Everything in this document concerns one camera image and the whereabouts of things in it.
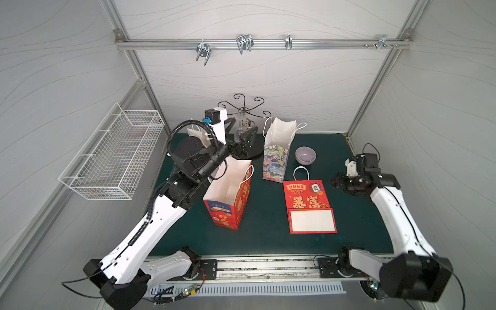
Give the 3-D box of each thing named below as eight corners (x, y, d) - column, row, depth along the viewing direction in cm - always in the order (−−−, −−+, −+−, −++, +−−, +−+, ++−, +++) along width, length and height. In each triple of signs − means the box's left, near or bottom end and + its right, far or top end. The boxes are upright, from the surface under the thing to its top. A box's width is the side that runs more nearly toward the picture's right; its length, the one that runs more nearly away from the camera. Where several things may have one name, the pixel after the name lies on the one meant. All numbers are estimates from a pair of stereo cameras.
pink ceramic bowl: (296, 165, 106) (297, 159, 102) (293, 152, 112) (295, 146, 108) (315, 165, 106) (317, 159, 102) (312, 152, 112) (314, 146, 108)
